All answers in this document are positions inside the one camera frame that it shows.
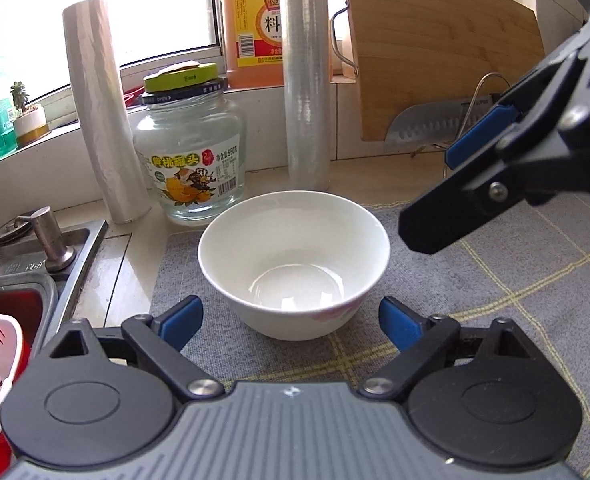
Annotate metal wire rack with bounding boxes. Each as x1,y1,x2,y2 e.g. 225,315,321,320
410,72,513,158

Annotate white floral bowl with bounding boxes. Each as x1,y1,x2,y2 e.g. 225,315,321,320
198,190,392,342

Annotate glass jar yellow-green lid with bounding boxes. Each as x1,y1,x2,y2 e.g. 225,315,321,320
133,62,246,226

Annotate white plastic bag roll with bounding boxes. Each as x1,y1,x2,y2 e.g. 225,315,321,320
63,0,152,225

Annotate stainless steel sink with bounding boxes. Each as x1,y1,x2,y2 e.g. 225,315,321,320
0,217,110,356

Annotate clear cling film roll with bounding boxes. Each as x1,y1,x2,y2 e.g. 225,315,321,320
281,0,333,193

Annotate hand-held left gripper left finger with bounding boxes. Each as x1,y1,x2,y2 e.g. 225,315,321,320
35,295,226,403

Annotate orange cooking wine bottle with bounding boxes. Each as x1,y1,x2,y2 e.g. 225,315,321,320
220,0,286,89

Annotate metal soap dispenser pump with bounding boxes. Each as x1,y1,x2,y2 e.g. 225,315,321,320
15,206,78,273

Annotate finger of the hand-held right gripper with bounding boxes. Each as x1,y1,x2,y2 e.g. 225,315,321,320
397,125,576,256
445,42,590,171

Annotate black-handled kitchen knife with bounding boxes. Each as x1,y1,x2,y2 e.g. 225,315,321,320
384,92,513,153

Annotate red plastic basin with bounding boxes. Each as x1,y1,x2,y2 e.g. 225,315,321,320
0,287,46,480

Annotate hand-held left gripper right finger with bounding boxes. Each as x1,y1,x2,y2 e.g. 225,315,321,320
357,296,550,403

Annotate grey and teal towel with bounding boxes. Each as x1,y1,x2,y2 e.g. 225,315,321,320
149,204,590,391

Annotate bamboo cutting board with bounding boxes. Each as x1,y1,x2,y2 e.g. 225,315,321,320
331,0,546,143

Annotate small potted plant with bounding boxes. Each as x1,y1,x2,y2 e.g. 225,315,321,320
9,80,50,148

